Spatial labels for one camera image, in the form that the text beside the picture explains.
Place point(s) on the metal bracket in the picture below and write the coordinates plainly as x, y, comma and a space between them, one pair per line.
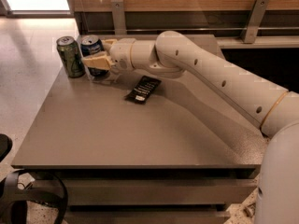
118, 16
257, 12

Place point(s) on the white power strip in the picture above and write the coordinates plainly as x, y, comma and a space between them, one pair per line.
250, 209

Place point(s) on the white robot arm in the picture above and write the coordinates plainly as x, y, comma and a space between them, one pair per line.
269, 107

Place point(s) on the right metal bracket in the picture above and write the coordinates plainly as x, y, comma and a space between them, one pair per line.
257, 12

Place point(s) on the black snack packet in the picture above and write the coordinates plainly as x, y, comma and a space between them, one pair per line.
143, 90

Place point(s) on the black round seat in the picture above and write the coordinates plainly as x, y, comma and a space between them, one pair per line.
5, 146

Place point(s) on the left metal bracket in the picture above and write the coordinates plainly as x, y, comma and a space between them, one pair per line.
118, 16

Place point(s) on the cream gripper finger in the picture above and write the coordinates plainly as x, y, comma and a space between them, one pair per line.
98, 61
108, 43

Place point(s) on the blue pepsi can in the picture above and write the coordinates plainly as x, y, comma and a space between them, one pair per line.
90, 45

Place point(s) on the black chair base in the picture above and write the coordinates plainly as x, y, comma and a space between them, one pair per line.
46, 189

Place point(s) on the lower grey drawer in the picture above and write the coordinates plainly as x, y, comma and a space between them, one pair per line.
147, 217

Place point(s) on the green soda can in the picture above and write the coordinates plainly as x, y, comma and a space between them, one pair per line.
69, 53

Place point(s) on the upper grey drawer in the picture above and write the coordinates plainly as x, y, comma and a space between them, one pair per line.
158, 192

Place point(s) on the grey drawer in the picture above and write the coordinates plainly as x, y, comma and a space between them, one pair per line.
147, 217
158, 192

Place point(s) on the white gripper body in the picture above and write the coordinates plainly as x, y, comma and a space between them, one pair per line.
121, 54

